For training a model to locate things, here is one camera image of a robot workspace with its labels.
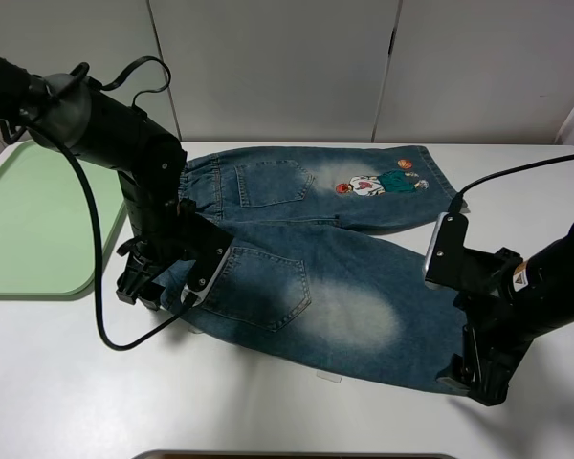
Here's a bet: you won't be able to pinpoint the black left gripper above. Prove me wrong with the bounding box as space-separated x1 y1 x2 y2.
116 199 196 310

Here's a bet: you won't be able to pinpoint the light green plastic tray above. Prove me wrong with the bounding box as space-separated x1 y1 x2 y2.
0 140 130 302

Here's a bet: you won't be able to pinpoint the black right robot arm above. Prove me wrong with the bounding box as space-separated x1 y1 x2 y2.
424 212 574 406

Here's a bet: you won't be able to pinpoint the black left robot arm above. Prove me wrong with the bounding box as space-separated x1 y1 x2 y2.
0 56 187 310

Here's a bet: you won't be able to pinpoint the clear tape piece front centre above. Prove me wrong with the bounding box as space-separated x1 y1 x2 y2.
316 370 342 383

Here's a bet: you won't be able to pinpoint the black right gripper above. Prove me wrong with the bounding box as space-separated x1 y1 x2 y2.
435 248 531 406

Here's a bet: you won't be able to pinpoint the children's blue denim shorts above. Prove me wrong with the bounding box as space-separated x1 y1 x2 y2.
179 145 465 394

